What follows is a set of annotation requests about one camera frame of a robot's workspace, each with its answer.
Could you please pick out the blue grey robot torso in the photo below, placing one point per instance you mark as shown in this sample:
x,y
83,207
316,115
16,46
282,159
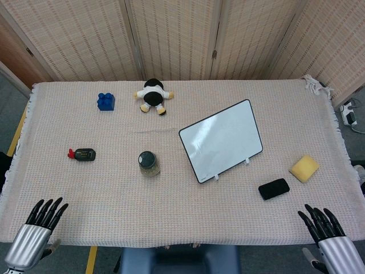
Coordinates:
x,y
176,261

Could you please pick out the brass screen hinge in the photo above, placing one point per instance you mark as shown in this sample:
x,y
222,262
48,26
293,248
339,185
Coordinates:
x,y
29,51
214,54

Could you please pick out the black whiteboard eraser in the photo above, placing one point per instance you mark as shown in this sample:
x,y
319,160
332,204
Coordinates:
x,y
273,189

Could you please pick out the blue toy building block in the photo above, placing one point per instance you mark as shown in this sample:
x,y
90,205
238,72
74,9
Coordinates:
x,y
106,102

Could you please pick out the black power plug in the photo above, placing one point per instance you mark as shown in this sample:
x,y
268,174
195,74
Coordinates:
x,y
351,117

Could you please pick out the white power strip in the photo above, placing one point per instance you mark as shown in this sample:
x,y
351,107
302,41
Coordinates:
x,y
346,109

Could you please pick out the yellow floor tape strip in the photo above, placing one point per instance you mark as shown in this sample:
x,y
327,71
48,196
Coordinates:
x,y
17,135
91,260

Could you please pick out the woven folding screen panel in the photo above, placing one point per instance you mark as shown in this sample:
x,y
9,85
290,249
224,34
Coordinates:
x,y
174,37
328,42
251,37
17,48
80,40

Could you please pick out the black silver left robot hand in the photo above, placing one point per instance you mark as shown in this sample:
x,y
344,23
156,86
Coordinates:
x,y
31,242

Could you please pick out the white plastic board stand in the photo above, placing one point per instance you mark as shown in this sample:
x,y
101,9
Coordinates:
x,y
217,177

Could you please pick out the black white plush toy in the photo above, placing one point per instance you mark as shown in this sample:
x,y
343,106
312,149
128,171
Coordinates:
x,y
153,95

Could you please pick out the black framed whiteboard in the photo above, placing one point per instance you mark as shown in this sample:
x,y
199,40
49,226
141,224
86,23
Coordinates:
x,y
221,140

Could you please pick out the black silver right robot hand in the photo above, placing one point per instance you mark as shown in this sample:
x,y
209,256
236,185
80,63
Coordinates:
x,y
339,251

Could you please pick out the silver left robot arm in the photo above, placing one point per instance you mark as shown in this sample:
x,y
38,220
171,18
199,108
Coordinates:
x,y
8,271

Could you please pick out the glass jar with black lid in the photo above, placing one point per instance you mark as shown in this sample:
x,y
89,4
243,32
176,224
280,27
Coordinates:
x,y
147,161

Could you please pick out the pink woven tablecloth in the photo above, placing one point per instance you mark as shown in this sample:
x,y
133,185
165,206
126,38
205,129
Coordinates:
x,y
171,205

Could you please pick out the black bottle with red cap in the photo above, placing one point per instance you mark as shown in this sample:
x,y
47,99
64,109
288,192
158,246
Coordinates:
x,y
84,154

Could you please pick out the yellow sponge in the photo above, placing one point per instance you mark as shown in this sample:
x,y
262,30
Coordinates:
x,y
304,168

